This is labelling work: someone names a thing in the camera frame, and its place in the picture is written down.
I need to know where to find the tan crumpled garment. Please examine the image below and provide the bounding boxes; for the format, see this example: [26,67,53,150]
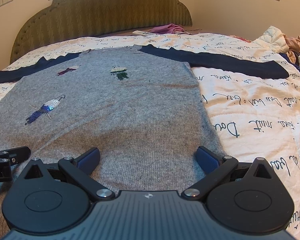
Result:
[283,34,300,64]

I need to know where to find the white puffy jacket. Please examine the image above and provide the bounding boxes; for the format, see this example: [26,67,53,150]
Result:
[252,26,289,54]

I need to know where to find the olive green upholstered headboard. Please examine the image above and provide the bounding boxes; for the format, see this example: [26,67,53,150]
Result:
[10,0,192,62]

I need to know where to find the white remote control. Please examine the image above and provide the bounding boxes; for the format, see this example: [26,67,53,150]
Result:
[132,30,155,37]

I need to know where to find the grey sweater navy sleeves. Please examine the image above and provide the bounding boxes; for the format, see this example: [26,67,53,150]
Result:
[0,47,294,239]

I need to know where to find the white script-print bed quilt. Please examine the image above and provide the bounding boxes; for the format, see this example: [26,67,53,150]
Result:
[0,33,300,239]

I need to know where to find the purple garment by headboard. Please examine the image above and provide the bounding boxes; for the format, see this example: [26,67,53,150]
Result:
[149,23,190,35]

